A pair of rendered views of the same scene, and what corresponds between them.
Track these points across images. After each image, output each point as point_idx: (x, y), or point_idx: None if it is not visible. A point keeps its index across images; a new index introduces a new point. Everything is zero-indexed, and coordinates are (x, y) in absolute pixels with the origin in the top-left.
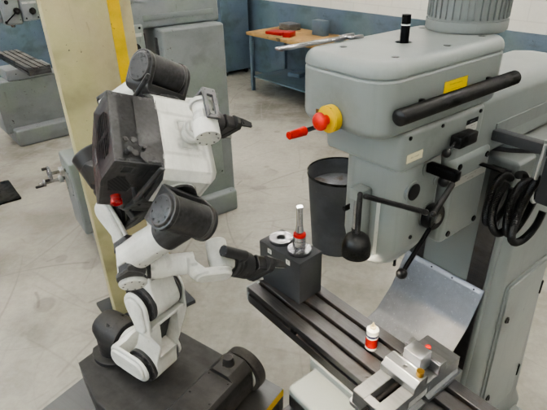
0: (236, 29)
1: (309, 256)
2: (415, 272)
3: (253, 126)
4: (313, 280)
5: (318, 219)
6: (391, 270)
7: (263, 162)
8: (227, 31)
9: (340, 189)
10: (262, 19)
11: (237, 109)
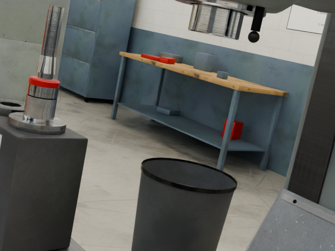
0: (110, 54)
1: (53, 136)
2: (296, 236)
3: (98, 147)
4: (53, 207)
5: (142, 239)
6: None
7: (94, 181)
8: (100, 53)
9: (184, 192)
10: (142, 50)
11: (85, 129)
